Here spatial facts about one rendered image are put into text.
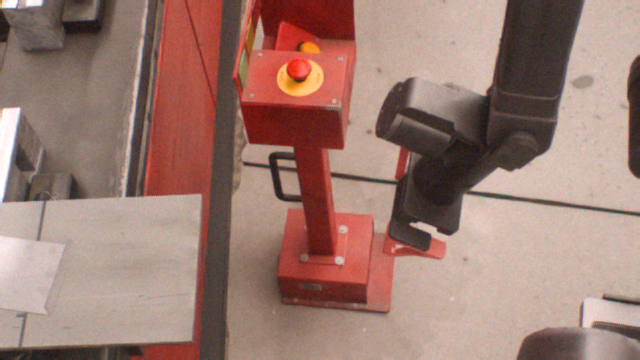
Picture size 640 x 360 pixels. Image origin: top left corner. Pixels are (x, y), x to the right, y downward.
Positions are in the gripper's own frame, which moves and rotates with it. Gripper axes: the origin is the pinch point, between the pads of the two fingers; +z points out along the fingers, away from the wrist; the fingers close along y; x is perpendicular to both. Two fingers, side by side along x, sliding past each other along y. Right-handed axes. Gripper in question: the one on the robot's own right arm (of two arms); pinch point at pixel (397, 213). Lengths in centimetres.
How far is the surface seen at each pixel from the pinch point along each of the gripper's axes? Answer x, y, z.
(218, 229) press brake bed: 1, -42, 106
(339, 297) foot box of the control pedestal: 29, -30, 93
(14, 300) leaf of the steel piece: -35.5, 17.4, 17.4
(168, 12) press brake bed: -30, -46, 42
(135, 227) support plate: -26.0, 6.5, 12.8
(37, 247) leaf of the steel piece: -35.3, 10.8, 17.3
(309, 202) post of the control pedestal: 9, -35, 67
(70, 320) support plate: -29.3, 18.6, 14.5
